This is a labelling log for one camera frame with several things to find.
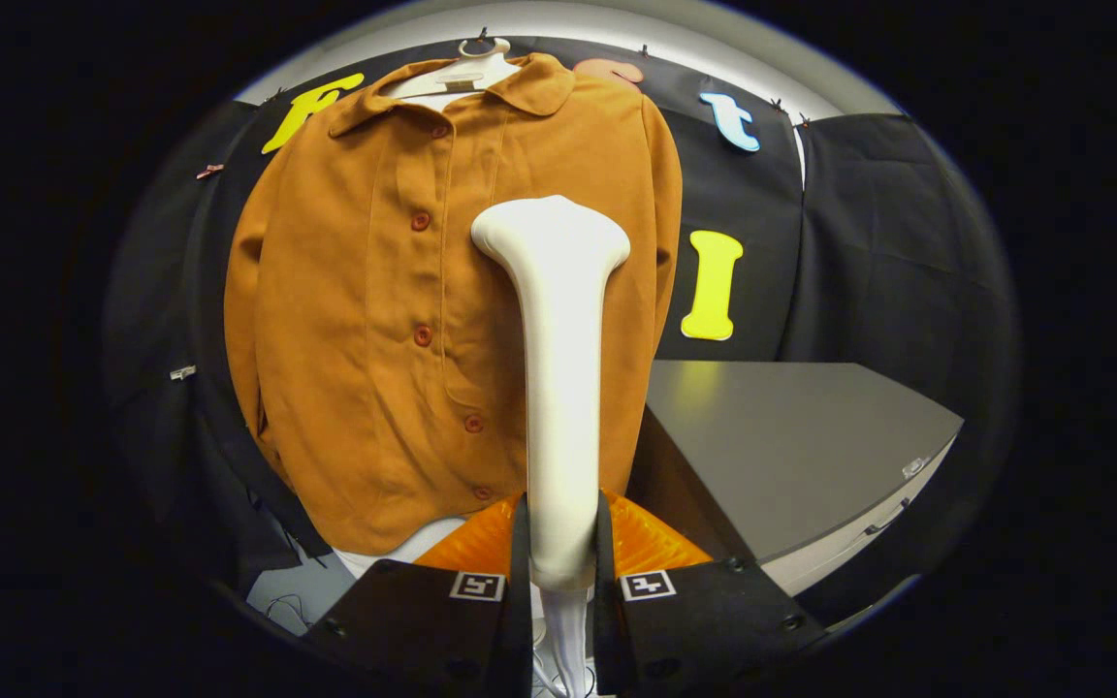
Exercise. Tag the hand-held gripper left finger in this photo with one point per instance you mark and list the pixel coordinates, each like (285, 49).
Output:
(520, 620)

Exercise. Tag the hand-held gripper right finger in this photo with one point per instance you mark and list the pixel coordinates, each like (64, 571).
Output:
(604, 620)

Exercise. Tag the white garment steamer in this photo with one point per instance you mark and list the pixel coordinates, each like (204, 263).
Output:
(563, 388)

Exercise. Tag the orange button-up shirt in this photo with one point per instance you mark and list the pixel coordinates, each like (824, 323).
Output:
(355, 339)

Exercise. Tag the grey cabinet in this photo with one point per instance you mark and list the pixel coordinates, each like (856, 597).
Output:
(781, 456)

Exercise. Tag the silver clip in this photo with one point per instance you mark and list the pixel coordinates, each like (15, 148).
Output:
(182, 372)

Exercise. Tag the black backdrop cloth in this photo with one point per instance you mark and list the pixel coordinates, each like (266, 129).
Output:
(908, 242)

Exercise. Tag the pink clip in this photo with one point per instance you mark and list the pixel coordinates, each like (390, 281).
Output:
(209, 172)

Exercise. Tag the white mannequin torso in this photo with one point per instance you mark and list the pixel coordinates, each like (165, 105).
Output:
(457, 78)

